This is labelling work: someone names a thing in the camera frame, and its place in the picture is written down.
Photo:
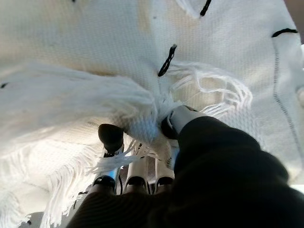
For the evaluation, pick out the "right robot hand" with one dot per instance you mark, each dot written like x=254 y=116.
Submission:
x=225 y=178

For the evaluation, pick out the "white fringed blanket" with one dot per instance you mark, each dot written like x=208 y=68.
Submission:
x=95 y=59

